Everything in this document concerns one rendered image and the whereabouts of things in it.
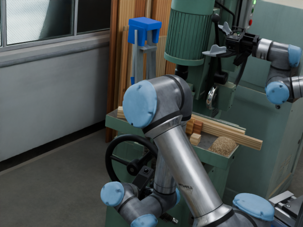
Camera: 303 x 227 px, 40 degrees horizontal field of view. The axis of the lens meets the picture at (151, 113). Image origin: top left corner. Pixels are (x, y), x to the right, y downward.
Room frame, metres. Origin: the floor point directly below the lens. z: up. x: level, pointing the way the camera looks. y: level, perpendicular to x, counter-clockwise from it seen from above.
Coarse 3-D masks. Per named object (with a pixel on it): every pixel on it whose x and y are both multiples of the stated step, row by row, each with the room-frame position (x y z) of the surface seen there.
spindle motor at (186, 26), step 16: (176, 0) 1.70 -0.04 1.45; (192, 0) 1.66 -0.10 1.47; (208, 0) 1.68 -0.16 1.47; (176, 16) 1.69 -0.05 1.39; (192, 16) 1.66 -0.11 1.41; (208, 16) 1.70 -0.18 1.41; (176, 32) 1.69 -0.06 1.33; (192, 32) 1.67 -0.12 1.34; (208, 32) 1.73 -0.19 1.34; (176, 48) 1.68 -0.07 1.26; (192, 48) 1.67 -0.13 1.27; (192, 64) 1.67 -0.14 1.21
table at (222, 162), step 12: (108, 120) 1.71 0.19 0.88; (120, 120) 1.68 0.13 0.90; (132, 132) 1.65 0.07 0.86; (204, 132) 1.67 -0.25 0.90; (192, 144) 1.54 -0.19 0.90; (204, 144) 1.55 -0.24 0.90; (240, 144) 1.61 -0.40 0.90; (204, 156) 1.51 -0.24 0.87; (216, 156) 1.48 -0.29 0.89; (228, 156) 1.48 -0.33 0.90
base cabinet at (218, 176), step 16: (112, 160) 1.69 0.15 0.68; (128, 160) 1.66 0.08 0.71; (128, 176) 1.65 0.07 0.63; (224, 176) 1.95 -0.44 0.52; (112, 208) 1.68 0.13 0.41; (176, 208) 1.54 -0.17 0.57; (112, 224) 1.67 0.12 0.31; (128, 224) 1.63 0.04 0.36; (160, 224) 1.56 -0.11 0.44; (176, 224) 1.53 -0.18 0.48
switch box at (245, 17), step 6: (246, 0) 1.93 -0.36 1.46; (252, 0) 1.94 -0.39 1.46; (246, 6) 1.93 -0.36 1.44; (246, 12) 1.93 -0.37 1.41; (240, 18) 1.94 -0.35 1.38; (246, 18) 1.92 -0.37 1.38; (234, 24) 1.95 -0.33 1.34; (240, 24) 1.93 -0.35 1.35; (246, 24) 1.93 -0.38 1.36; (240, 30) 1.93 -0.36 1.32; (246, 30) 1.95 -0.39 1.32
